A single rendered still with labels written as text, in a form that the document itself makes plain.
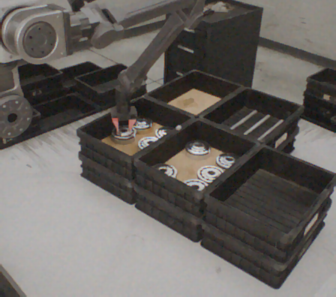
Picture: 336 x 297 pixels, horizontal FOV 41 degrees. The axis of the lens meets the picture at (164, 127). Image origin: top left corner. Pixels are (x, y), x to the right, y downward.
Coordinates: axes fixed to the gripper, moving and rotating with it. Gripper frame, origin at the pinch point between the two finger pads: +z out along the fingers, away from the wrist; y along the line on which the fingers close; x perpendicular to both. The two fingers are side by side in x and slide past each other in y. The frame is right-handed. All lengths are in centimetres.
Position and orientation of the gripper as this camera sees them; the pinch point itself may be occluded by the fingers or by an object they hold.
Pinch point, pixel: (124, 130)
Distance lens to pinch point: 186.0
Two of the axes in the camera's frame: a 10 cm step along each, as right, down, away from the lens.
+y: -9.8, 0.8, -1.8
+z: -0.3, 8.5, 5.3
